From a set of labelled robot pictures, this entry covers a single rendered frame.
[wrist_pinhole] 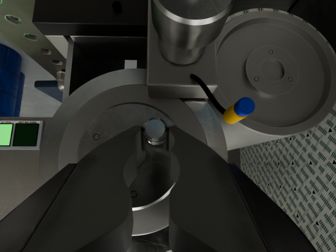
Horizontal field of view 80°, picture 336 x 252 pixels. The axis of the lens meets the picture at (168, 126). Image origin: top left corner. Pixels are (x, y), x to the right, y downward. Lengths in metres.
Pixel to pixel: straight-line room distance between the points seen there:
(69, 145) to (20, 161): 0.42
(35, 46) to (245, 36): 0.40
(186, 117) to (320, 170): 0.15
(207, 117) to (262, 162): 0.19
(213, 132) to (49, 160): 0.13
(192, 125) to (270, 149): 0.19
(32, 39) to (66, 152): 0.33
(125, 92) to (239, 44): 0.11
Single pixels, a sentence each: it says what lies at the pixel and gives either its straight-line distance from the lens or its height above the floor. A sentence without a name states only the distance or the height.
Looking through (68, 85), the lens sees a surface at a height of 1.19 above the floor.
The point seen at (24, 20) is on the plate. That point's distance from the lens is 0.43.
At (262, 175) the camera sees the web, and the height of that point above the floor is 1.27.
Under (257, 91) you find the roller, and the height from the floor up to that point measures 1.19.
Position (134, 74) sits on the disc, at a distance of 0.18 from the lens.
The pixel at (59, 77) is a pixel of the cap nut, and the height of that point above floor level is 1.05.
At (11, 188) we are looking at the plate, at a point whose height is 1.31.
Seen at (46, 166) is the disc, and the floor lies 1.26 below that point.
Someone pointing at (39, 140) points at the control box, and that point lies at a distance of 0.57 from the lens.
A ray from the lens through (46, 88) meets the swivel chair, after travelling 2.21.
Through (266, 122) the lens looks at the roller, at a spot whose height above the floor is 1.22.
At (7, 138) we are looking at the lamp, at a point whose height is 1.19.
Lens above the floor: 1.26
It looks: 11 degrees down
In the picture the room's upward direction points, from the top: 180 degrees clockwise
